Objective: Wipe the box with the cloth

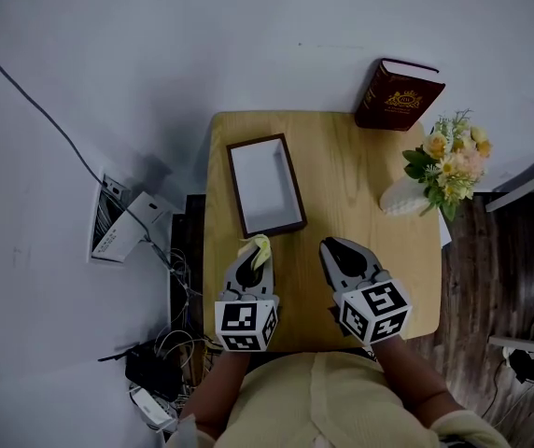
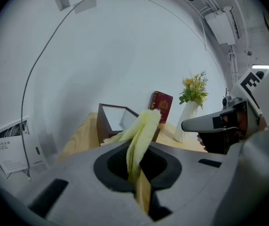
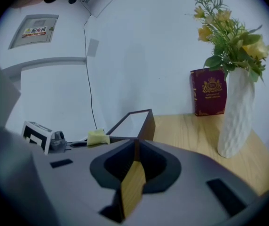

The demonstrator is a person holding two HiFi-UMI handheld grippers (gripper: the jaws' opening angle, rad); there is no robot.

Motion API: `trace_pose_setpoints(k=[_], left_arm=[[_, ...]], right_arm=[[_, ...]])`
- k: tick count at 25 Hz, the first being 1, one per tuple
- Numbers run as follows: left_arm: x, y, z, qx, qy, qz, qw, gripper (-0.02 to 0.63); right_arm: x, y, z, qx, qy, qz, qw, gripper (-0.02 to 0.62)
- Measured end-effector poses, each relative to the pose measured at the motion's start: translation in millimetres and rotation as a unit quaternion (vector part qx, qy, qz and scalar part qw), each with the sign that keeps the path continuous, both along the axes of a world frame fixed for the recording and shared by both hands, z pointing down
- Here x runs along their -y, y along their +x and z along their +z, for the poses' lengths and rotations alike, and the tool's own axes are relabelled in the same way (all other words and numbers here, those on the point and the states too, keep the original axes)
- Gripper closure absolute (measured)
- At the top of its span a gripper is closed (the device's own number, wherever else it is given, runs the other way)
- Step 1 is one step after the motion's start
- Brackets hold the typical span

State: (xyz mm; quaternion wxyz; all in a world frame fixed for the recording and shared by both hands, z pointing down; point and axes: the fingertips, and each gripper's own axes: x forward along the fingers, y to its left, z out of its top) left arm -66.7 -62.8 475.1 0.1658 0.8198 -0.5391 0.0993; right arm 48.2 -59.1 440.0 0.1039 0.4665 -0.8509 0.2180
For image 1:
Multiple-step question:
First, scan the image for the dark red book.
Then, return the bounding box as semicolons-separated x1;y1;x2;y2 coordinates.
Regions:
354;57;447;133

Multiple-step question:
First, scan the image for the black router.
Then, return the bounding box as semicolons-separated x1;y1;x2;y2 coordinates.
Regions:
97;341;185;401

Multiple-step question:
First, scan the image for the person's right forearm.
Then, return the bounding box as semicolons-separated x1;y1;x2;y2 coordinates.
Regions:
371;338;465;429

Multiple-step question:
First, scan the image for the yellow flower bouquet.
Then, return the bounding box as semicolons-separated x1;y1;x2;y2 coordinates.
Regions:
401;108;494;224

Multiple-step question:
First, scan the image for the white desk frame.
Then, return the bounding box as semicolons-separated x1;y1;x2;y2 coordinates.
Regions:
485;154;534;361

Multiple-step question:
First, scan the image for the yellow cloth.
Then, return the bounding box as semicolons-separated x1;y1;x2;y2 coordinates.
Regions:
240;233;273;271

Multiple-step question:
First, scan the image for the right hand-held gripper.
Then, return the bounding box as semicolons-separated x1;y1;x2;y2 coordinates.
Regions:
318;236;413;346

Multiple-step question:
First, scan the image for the white vase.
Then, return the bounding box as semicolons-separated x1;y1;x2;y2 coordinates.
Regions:
378;175;437;217

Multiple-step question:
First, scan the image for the person's pale yellow shirt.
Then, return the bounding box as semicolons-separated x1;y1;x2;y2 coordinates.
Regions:
163;350;513;448

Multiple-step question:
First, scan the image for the white paper sheet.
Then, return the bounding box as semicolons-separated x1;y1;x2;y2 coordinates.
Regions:
436;208;454;250

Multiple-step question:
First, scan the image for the person's left forearm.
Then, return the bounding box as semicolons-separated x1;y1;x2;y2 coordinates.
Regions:
180;347;252;434

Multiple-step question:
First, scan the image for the bundle of white cables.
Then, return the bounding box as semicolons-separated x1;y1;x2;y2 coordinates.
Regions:
154;247;213;391

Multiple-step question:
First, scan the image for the white wall junction box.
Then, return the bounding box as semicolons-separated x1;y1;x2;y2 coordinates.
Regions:
87;172;185;265

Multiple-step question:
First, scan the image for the grey wall cable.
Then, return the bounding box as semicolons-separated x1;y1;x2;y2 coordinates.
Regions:
0;20;175;273

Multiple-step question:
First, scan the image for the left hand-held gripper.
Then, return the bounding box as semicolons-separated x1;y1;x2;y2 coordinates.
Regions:
213;245;281;354

